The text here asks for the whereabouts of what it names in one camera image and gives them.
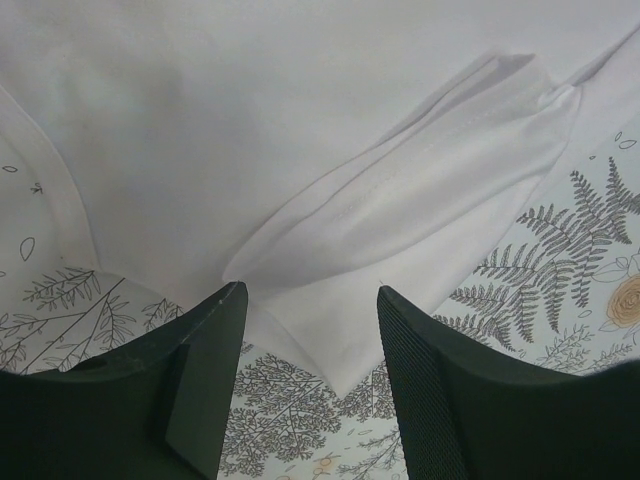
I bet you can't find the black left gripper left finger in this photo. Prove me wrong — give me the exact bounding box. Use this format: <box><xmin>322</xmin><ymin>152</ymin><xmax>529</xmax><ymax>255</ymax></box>
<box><xmin>1</xmin><ymin>282</ymin><xmax>248</xmax><ymax>479</ymax></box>

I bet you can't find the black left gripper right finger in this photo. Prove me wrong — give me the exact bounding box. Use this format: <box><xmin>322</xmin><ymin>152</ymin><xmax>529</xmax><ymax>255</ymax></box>
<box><xmin>377</xmin><ymin>286</ymin><xmax>639</xmax><ymax>479</ymax></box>

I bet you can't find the white t shirt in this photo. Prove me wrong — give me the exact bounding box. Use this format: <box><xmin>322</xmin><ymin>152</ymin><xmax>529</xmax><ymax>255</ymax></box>
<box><xmin>1</xmin><ymin>1</ymin><xmax>639</xmax><ymax>395</ymax></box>

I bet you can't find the floral patterned table mat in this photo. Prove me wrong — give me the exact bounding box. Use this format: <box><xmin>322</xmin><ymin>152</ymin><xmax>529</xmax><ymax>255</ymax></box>
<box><xmin>1</xmin><ymin>109</ymin><xmax>639</xmax><ymax>462</ymax></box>

